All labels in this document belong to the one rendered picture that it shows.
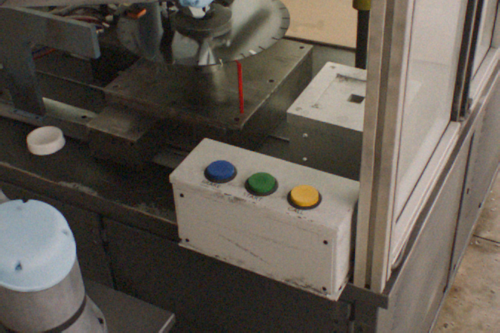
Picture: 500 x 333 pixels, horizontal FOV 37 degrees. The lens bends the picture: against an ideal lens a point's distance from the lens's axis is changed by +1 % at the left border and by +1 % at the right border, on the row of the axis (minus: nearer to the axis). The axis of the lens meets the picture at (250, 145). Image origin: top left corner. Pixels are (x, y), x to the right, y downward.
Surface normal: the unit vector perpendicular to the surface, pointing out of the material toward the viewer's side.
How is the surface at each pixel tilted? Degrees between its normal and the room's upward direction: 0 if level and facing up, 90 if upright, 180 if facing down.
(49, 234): 7
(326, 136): 90
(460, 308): 0
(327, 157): 90
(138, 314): 0
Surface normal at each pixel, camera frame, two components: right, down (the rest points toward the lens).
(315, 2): -0.04, -0.80
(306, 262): -0.47, 0.55
